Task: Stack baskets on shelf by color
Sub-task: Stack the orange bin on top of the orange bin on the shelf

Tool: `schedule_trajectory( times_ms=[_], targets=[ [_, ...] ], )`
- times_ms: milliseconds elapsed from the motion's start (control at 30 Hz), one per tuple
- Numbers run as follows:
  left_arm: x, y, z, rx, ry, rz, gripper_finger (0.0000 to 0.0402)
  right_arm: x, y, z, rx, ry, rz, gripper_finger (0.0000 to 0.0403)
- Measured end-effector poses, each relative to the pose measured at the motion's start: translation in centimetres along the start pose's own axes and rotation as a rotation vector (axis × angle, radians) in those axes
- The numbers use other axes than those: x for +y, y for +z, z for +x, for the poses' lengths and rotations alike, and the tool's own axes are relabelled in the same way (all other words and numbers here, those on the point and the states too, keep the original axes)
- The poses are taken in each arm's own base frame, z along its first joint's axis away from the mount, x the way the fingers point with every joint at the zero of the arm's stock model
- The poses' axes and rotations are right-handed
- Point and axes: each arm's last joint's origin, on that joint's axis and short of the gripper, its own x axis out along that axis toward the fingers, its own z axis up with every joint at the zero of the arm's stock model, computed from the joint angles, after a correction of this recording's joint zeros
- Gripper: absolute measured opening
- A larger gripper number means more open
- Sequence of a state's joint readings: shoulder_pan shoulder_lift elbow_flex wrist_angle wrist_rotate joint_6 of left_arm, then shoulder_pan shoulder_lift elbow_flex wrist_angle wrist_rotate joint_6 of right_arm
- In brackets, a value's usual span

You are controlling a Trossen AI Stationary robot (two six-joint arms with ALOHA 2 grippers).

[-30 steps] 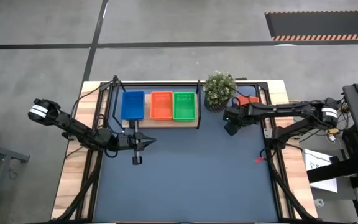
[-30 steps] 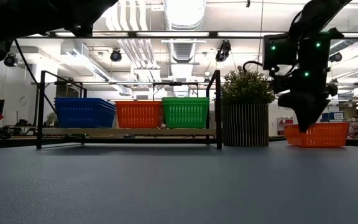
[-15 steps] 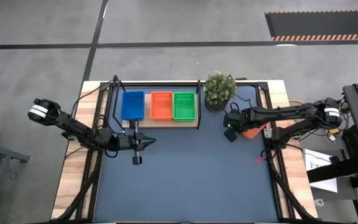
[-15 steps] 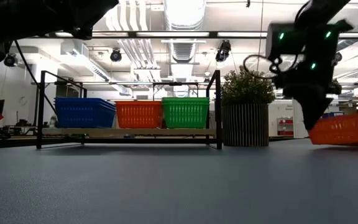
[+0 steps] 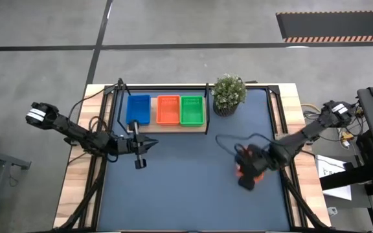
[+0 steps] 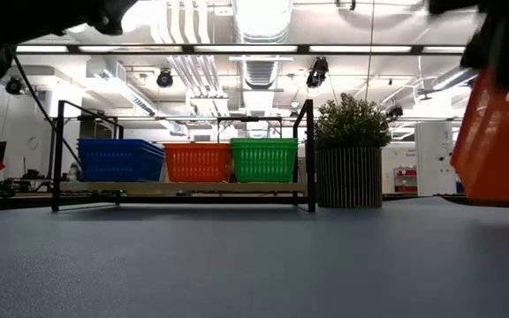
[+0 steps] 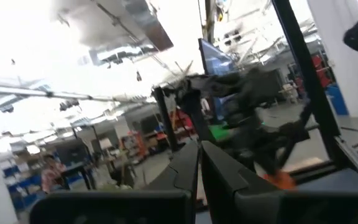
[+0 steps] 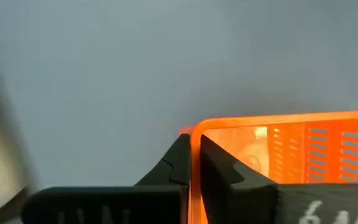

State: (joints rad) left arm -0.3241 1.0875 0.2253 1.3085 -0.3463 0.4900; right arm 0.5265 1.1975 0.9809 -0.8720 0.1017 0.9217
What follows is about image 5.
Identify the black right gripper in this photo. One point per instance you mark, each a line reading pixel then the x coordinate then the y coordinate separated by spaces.
pixel 254 160

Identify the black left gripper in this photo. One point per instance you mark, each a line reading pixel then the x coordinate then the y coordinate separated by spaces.
pixel 129 145

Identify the red-orange plastic basket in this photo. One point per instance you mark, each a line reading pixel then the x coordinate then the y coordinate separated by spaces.
pixel 168 110
pixel 259 177

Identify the blue plastic basket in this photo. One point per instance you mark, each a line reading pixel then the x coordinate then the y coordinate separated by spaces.
pixel 138 110

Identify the green plastic basket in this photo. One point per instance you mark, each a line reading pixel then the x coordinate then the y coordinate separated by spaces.
pixel 192 110

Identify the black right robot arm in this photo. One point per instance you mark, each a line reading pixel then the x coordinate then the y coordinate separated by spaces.
pixel 296 139

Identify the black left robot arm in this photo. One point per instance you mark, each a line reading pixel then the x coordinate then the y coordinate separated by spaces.
pixel 73 131

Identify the dark ribbed plant pot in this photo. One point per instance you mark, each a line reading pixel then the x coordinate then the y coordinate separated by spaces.
pixel 225 112

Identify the blue table mat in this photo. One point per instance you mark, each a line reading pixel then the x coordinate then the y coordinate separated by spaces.
pixel 189 200

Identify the green artificial plant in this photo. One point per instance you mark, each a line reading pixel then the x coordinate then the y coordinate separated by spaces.
pixel 228 90

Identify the white paper sheet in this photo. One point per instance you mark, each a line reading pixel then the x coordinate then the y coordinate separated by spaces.
pixel 340 193

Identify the small white object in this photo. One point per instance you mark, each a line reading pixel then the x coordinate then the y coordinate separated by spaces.
pixel 333 211

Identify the black metal beam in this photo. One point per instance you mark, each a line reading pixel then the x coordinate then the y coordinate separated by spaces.
pixel 351 177

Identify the grey metal table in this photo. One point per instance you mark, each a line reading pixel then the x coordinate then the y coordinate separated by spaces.
pixel 2 158

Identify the black hazard-striped floor mat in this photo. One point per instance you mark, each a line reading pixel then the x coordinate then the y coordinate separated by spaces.
pixel 335 26

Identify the wooden shelf with black frame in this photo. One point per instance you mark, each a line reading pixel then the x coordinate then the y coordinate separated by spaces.
pixel 170 129

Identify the black metal rig frame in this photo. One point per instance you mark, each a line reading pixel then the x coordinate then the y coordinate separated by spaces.
pixel 275 89

